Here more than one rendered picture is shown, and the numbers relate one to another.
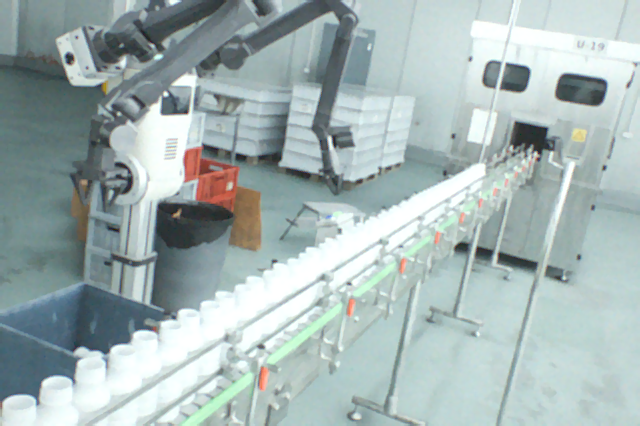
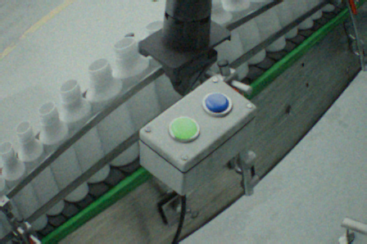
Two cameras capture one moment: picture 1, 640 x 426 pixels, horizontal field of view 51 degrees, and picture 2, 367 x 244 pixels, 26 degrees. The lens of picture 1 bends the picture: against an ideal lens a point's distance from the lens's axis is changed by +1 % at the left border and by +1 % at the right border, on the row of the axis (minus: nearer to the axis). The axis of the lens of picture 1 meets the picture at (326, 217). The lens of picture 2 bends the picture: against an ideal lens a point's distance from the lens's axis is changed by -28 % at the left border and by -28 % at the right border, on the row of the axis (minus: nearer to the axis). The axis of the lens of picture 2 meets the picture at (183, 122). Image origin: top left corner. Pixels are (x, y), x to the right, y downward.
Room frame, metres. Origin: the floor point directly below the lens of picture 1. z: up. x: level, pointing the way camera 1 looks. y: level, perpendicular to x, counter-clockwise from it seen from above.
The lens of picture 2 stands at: (3.09, 0.55, 1.85)
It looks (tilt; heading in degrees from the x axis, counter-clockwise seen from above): 34 degrees down; 213
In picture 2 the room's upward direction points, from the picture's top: 15 degrees counter-clockwise
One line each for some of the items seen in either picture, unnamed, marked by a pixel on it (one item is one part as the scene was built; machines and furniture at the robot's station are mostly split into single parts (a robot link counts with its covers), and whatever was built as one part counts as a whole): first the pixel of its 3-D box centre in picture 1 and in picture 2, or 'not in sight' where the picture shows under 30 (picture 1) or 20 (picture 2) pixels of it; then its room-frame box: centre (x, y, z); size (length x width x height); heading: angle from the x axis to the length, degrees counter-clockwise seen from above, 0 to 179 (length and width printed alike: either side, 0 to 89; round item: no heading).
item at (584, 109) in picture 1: (533, 148); not in sight; (6.66, -1.91, 1.05); 1.60 x 1.40 x 2.10; 159
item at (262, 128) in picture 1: (249, 119); not in sight; (9.42, 1.32, 0.50); 1.23 x 1.05 x 1.00; 158
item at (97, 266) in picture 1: (138, 261); not in sight; (4.07, 1.15, 0.11); 0.61 x 0.41 x 0.22; 165
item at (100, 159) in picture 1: (101, 157); not in sight; (1.42, 0.51, 1.33); 0.10 x 0.07 x 0.07; 68
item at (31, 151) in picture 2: (399, 227); (36, 169); (2.28, -0.26, 1.08); 0.06 x 0.06 x 0.17
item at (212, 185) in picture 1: (195, 179); not in sight; (4.76, 1.00, 0.55); 0.61 x 0.41 x 0.22; 162
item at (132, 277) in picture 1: (127, 312); not in sight; (1.94, 0.56, 0.74); 0.11 x 0.11 x 0.40; 69
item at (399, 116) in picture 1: (369, 127); not in sight; (10.36, -0.41, 0.59); 1.25 x 1.03 x 1.17; 161
